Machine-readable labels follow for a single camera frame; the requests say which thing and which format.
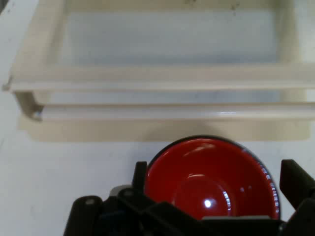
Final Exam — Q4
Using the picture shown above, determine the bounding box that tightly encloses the white door handle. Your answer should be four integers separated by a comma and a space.
14, 90, 315, 122

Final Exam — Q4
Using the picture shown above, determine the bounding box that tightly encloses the white oven door with window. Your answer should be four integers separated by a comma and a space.
1, 0, 315, 107

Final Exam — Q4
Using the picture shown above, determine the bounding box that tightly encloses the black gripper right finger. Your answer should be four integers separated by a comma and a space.
281, 159, 315, 236

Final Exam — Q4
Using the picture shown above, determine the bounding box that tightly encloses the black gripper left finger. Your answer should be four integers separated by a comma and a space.
63, 161, 203, 236

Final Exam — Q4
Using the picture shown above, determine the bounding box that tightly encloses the red bowl with black outside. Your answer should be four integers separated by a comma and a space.
144, 134, 283, 221

